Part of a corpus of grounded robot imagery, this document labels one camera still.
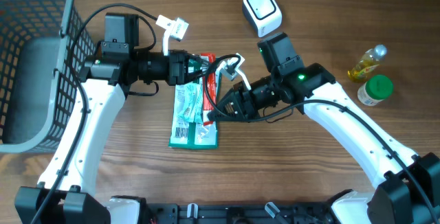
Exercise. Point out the green glove package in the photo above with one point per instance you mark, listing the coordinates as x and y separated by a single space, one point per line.
190 135

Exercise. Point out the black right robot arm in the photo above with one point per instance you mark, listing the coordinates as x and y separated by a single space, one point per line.
406 185

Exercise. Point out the white barcode scanner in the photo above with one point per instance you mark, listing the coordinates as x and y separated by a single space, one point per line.
264 16

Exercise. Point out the mint green pouch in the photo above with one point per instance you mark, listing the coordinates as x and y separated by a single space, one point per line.
189 102

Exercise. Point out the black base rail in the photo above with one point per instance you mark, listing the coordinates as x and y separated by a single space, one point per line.
309 212

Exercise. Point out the yellow dish soap bottle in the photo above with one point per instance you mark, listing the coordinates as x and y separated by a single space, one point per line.
368 62

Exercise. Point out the grey plastic shopping basket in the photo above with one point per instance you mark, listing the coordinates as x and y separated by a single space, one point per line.
41 40

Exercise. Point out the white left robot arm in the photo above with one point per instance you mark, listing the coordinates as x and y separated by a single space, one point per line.
65 191

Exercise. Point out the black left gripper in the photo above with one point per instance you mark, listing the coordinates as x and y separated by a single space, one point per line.
179 66

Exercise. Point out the green lid jar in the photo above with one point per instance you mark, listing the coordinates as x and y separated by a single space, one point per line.
375 90

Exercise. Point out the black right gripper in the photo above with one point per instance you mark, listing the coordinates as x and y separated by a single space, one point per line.
241 111

